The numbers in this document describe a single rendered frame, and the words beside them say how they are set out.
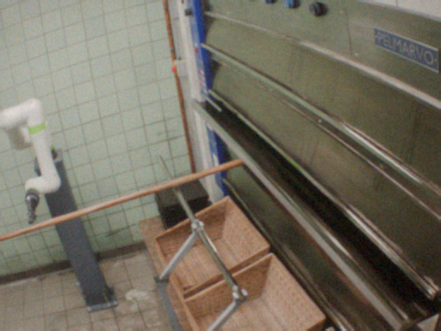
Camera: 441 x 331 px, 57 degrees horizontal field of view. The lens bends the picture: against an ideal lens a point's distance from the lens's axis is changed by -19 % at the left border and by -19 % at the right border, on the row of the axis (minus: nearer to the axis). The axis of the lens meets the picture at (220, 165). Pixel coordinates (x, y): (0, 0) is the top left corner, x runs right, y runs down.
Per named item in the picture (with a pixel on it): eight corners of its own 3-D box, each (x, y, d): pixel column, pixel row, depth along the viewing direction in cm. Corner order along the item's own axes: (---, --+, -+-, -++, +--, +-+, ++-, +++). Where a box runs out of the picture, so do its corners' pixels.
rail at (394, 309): (191, 102, 247) (195, 101, 247) (400, 326, 93) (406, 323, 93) (191, 97, 246) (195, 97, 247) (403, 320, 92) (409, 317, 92)
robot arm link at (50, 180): (29, 131, 232) (27, 136, 222) (46, 125, 235) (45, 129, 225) (46, 190, 246) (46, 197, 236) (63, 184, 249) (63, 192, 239)
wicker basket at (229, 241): (235, 234, 286) (229, 194, 273) (275, 285, 238) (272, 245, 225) (158, 258, 273) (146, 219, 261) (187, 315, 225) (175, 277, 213)
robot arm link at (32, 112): (20, 101, 225) (19, 105, 214) (40, 93, 229) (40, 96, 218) (27, 132, 232) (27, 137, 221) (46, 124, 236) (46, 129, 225)
